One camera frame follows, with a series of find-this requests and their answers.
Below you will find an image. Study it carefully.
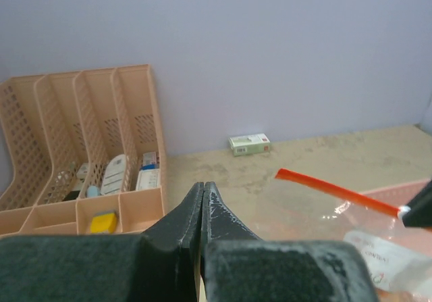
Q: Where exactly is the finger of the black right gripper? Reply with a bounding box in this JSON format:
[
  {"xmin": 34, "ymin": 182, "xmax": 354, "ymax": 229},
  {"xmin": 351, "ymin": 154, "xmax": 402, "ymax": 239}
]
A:
[{"xmin": 402, "ymin": 181, "xmax": 432, "ymax": 228}]

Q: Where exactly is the white bottle in organizer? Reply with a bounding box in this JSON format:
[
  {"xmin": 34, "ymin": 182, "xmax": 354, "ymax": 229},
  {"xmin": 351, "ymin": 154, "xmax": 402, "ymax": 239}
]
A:
[{"xmin": 100, "ymin": 154, "xmax": 126, "ymax": 196}]

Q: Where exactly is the blue white box in organizer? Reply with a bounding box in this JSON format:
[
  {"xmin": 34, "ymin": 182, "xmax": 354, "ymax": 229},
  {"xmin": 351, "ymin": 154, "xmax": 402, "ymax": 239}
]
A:
[{"xmin": 135, "ymin": 151, "xmax": 161, "ymax": 191}]

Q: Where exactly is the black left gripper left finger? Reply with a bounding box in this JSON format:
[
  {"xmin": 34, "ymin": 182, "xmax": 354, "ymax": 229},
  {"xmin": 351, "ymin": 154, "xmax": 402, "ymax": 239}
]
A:
[{"xmin": 1, "ymin": 182, "xmax": 204, "ymax": 301}]

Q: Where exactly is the orange desk file organizer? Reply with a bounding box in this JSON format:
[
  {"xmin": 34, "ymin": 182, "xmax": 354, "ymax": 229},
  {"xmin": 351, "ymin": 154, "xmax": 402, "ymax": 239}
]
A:
[{"xmin": 1, "ymin": 64, "xmax": 168, "ymax": 238}]

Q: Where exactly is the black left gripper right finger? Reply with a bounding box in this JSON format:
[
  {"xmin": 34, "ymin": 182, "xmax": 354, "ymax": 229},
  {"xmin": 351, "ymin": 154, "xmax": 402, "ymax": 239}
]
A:
[{"xmin": 200, "ymin": 182, "xmax": 379, "ymax": 301}]

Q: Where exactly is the pink perforated plastic basket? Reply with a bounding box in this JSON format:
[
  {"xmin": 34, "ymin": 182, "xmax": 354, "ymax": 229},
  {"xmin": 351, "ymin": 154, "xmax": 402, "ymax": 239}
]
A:
[{"xmin": 362, "ymin": 180, "xmax": 431, "ymax": 245}]

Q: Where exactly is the small green white box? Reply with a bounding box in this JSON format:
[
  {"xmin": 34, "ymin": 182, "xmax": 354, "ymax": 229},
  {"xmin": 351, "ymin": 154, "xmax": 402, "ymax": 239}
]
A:
[{"xmin": 229, "ymin": 133, "xmax": 271, "ymax": 157}]

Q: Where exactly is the yellow item in organizer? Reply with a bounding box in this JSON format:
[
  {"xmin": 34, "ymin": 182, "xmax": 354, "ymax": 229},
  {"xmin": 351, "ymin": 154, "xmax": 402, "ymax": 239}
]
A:
[{"xmin": 90, "ymin": 210, "xmax": 117, "ymax": 234}]

